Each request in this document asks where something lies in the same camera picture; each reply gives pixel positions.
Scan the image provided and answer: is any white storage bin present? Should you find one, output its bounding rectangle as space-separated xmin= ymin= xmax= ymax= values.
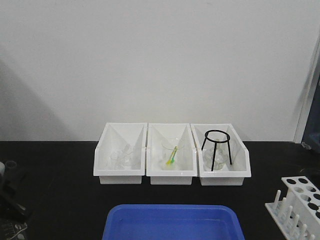
xmin=146 ymin=123 xmax=198 ymax=185
xmin=93 ymin=122 xmax=148 ymax=185
xmin=190 ymin=123 xmax=252 ymax=186

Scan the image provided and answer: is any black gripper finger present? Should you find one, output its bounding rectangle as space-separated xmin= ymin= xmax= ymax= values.
xmin=0 ymin=168 xmax=32 ymax=222

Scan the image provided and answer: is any black metal tripod stand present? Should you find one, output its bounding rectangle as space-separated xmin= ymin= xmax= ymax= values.
xmin=201 ymin=129 xmax=233 ymax=165

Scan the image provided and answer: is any right white storage bin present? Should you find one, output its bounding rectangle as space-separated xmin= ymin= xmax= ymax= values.
xmin=190 ymin=123 xmax=252 ymax=186

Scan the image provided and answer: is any glassware in left bin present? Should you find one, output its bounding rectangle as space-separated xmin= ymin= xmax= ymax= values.
xmin=110 ymin=144 xmax=133 ymax=170

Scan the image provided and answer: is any glass beaker in middle bin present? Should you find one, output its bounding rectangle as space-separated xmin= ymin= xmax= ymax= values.
xmin=160 ymin=137 xmax=185 ymax=171

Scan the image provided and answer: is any left white storage bin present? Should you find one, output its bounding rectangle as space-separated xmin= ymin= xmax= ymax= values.
xmin=93 ymin=122 xmax=148 ymax=185

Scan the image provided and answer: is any blue plastic tray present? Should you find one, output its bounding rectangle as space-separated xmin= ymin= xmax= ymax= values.
xmin=102 ymin=204 xmax=245 ymax=240

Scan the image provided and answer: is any middle white storage bin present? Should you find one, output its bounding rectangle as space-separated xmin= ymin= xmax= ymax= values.
xmin=146 ymin=123 xmax=198 ymax=185

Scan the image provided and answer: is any glass flask in right bin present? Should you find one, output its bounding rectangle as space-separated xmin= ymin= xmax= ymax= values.
xmin=203 ymin=147 xmax=229 ymax=172

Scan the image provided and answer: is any white test tube rack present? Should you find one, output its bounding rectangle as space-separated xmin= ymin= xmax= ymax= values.
xmin=265 ymin=176 xmax=320 ymax=240

